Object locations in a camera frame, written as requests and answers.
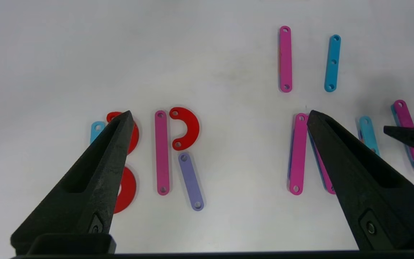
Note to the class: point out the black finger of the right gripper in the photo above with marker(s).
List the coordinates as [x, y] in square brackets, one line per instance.
[412, 137]

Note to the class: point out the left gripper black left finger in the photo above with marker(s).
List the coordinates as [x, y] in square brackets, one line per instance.
[92, 190]

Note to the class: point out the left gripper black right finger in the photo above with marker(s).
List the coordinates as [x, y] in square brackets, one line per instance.
[379, 208]

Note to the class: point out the short purple bar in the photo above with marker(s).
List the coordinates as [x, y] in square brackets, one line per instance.
[191, 180]

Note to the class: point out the small red curved piece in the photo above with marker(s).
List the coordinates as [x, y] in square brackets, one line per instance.
[192, 126]

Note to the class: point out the large red curved piece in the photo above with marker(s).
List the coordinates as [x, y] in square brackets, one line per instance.
[128, 190]
[134, 138]

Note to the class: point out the long blue flat bar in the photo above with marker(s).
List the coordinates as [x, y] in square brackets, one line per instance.
[97, 129]
[367, 133]

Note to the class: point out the short blue flat bar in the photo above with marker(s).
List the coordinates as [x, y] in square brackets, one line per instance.
[332, 61]

